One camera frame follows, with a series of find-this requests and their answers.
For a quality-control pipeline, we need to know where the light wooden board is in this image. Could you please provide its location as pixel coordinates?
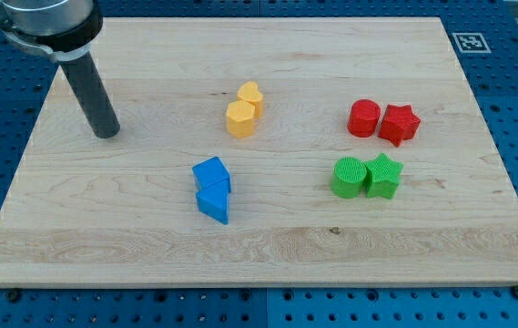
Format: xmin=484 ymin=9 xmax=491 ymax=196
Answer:
xmin=0 ymin=17 xmax=518 ymax=288

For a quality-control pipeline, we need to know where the green cylinder block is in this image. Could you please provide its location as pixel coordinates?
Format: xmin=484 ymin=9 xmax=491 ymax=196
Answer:
xmin=330 ymin=157 xmax=367 ymax=199

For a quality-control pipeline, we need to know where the green star block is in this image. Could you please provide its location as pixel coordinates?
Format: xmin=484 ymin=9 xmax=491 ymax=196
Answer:
xmin=364 ymin=153 xmax=403 ymax=200

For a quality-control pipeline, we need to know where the yellow hexagon block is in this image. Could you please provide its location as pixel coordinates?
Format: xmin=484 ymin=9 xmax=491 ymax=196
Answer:
xmin=226 ymin=100 xmax=255 ymax=138

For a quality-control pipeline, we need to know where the black bolt left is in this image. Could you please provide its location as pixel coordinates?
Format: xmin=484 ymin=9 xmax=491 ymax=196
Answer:
xmin=5 ymin=289 xmax=22 ymax=303

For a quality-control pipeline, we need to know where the yellow heart block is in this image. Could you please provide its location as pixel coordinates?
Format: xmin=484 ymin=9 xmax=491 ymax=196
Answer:
xmin=237 ymin=81 xmax=264 ymax=118

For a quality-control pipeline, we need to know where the blue triangle block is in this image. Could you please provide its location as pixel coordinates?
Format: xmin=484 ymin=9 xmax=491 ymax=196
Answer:
xmin=196 ymin=180 xmax=230 ymax=225

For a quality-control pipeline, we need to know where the red cylinder block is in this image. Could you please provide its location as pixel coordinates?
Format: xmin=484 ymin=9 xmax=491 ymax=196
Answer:
xmin=347 ymin=99 xmax=381 ymax=138

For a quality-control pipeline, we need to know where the blue cube block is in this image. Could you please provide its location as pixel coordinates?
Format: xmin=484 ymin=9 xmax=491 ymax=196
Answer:
xmin=192 ymin=157 xmax=231 ymax=191

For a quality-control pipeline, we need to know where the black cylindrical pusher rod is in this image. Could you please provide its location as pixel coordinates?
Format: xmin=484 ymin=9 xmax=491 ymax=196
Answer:
xmin=60 ymin=53 xmax=120 ymax=138

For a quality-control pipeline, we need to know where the white fiducial marker tag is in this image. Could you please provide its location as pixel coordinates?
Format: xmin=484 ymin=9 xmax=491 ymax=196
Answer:
xmin=452 ymin=32 xmax=491 ymax=54

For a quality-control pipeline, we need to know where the red star block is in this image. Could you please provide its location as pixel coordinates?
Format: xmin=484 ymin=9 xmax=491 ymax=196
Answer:
xmin=378 ymin=104 xmax=422 ymax=147

